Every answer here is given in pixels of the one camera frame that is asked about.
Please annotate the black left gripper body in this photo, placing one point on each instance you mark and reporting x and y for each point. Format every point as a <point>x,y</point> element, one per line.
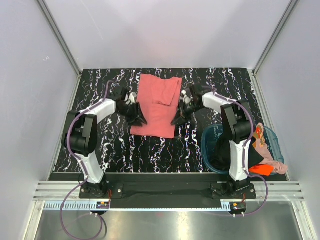
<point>131,112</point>

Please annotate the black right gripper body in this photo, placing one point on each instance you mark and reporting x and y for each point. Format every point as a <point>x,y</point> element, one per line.
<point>186,110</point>

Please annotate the salmon pink t-shirt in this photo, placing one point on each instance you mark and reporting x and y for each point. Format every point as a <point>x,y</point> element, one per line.
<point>158,99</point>

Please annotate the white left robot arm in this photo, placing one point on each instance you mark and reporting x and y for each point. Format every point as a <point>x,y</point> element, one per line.
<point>80,133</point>

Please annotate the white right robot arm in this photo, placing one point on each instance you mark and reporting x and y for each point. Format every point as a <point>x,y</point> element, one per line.
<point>237,122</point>

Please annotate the teal plastic laundry basket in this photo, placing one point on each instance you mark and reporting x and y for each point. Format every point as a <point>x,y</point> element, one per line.
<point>210,137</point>

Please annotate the black t-shirt in basket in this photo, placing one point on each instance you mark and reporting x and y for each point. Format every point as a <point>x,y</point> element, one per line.
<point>221,157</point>

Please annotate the patterned red yellow garment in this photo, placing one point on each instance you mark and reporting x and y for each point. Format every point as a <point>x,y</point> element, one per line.
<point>259,140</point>

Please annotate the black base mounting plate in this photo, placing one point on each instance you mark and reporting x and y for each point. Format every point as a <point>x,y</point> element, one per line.
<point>126,185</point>

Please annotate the orange garment in basket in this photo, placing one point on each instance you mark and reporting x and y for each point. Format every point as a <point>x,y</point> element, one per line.
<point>262,169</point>

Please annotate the pale pink garment in basket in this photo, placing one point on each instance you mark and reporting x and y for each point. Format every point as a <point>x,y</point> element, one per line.
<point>277,167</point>

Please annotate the aluminium frame rail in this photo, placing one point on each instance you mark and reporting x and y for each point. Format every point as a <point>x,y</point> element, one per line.
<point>257,191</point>

